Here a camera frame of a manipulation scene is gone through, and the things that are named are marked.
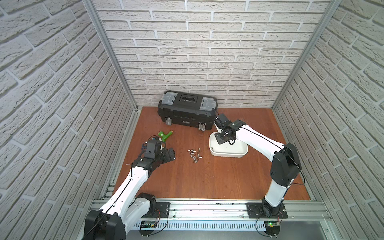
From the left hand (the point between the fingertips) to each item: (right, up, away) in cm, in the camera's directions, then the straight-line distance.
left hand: (170, 151), depth 84 cm
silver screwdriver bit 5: (+17, -5, +9) cm, 20 cm away
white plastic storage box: (+35, -2, +13) cm, 37 cm away
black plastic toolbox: (+9, +25, +11) cm, 29 cm away
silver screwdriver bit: (+11, -1, +11) cm, 15 cm away
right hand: (+32, +8, +5) cm, 33 cm away
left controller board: (-9, -35, -12) cm, 38 cm away
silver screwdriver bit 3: (+12, -3, +10) cm, 16 cm away
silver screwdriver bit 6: (+14, -6, +8) cm, 18 cm away
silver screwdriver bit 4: (+13, -5, +9) cm, 17 cm away
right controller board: (+52, -34, -14) cm, 64 cm away
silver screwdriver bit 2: (+17, -1, +11) cm, 20 cm away
